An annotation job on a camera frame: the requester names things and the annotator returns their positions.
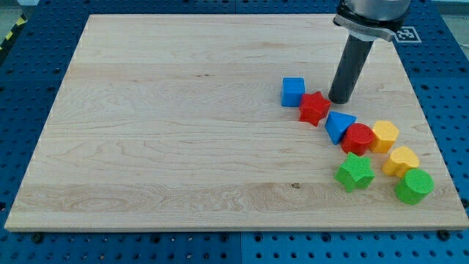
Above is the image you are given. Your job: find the red star block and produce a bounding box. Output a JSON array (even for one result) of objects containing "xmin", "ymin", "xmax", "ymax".
[{"xmin": 299, "ymin": 92, "xmax": 331, "ymax": 127}]

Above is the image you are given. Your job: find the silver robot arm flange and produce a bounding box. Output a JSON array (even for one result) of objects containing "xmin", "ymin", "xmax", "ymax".
[{"xmin": 333, "ymin": 0, "xmax": 410, "ymax": 42}]

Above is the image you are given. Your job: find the blue cube block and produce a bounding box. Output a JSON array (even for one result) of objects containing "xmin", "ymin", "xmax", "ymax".
[{"xmin": 281, "ymin": 77, "xmax": 306, "ymax": 107}]

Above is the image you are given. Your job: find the green star block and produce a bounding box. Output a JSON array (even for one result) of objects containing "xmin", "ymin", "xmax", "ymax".
[{"xmin": 334, "ymin": 152, "xmax": 375, "ymax": 193}]

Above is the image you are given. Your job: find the light wooden board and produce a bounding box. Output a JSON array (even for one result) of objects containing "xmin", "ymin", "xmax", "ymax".
[{"xmin": 5, "ymin": 15, "xmax": 468, "ymax": 232}]

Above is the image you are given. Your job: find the blue triangle block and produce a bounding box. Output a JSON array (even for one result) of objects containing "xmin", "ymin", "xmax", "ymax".
[{"xmin": 325, "ymin": 111, "xmax": 357, "ymax": 145}]

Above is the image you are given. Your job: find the red cylinder block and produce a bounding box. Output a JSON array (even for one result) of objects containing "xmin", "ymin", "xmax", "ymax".
[{"xmin": 341, "ymin": 123, "xmax": 374, "ymax": 156}]

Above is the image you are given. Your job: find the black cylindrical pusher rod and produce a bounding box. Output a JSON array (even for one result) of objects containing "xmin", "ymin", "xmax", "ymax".
[{"xmin": 328, "ymin": 34, "xmax": 373, "ymax": 104}]

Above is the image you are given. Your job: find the yellow hexagon block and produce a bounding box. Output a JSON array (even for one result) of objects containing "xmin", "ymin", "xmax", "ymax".
[{"xmin": 369, "ymin": 120, "xmax": 399, "ymax": 153}]

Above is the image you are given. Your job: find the yellow heart block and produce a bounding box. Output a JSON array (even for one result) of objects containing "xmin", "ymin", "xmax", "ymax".
[{"xmin": 381, "ymin": 146, "xmax": 421, "ymax": 178}]

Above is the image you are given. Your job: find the green cylinder block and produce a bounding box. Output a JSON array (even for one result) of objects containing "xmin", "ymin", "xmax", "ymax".
[{"xmin": 394, "ymin": 169, "xmax": 435, "ymax": 205}]

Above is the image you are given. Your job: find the white fiducial marker tag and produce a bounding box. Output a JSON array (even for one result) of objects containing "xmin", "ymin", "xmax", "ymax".
[{"xmin": 395, "ymin": 26, "xmax": 421, "ymax": 43}]

